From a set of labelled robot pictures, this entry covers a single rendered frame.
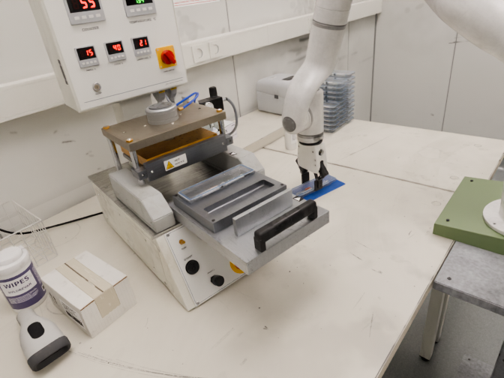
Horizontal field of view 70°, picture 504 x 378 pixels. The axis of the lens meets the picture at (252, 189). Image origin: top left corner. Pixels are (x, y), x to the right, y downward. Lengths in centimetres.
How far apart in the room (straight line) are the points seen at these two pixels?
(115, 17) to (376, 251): 89
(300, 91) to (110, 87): 51
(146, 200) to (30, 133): 66
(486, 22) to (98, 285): 99
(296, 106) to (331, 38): 19
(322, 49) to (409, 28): 218
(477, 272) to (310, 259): 39
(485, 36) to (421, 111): 236
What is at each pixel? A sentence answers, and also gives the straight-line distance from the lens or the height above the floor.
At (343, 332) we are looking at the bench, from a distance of 82.
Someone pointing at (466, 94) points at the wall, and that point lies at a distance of 316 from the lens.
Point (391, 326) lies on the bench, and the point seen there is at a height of 75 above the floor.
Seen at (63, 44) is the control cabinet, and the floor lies 131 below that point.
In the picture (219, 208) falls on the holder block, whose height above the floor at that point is 98.
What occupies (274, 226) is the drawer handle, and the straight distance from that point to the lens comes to 65.
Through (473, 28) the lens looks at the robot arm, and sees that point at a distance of 93.
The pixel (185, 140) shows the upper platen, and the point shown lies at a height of 106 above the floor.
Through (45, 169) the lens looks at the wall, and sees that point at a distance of 144.
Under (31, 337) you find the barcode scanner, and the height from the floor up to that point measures 82.
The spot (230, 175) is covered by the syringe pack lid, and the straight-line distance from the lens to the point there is 85.
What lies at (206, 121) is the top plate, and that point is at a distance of 94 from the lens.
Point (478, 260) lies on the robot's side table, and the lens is 105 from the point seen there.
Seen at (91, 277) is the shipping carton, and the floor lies 84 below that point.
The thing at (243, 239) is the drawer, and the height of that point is 97.
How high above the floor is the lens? 138
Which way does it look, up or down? 29 degrees down
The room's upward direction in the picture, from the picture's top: 7 degrees counter-clockwise
